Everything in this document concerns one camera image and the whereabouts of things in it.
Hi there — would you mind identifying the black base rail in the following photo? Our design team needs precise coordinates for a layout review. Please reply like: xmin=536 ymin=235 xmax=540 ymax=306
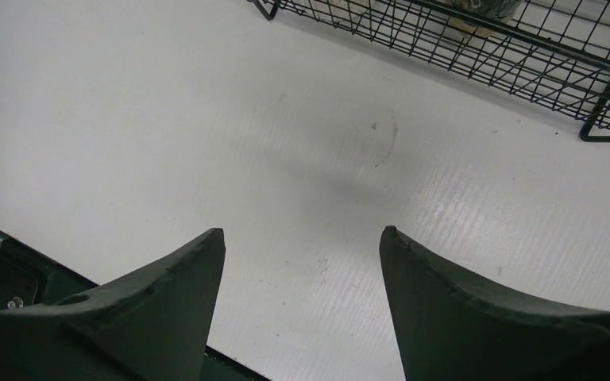
xmin=0 ymin=230 xmax=270 ymax=380

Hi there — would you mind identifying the small brown spice bottle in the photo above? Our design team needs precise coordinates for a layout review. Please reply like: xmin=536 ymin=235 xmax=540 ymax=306
xmin=445 ymin=0 xmax=523 ymax=38

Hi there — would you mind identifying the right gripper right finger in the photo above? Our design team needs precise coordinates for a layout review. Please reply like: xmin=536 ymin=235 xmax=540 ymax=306
xmin=379 ymin=226 xmax=610 ymax=380

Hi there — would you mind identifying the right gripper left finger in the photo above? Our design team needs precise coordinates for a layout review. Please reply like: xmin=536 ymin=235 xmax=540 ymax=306
xmin=0 ymin=228 xmax=226 ymax=380

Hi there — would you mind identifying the black wire basket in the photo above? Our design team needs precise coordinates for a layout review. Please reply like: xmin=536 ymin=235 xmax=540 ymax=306
xmin=255 ymin=1 xmax=610 ymax=143

